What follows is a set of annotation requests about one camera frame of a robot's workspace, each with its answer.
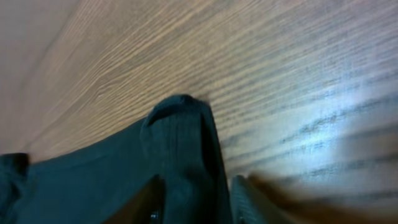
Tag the black polo shirt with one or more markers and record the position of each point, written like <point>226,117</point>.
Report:
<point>176,143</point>

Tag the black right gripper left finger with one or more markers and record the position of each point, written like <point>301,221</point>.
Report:
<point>145,207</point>

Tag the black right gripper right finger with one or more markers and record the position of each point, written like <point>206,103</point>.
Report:
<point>250,206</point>

